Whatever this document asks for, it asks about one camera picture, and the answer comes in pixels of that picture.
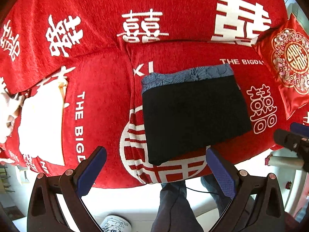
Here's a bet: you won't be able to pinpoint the black pants with patterned lining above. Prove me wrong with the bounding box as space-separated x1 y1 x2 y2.
141 64 251 165

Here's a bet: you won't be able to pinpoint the red embroidered cushion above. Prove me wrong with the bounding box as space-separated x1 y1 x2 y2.
253 14 308 119

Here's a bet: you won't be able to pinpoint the white cloth on sofa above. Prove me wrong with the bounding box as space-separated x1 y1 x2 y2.
1 78 68 166

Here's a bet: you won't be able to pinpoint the white printed slipper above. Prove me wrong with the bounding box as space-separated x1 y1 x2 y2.
100 215 132 232

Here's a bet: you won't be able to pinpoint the red sofa with white characters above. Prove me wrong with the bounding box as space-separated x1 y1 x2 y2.
1 0 308 189

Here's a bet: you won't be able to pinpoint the person's grey trouser legs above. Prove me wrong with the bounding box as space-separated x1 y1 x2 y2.
151 174 231 232

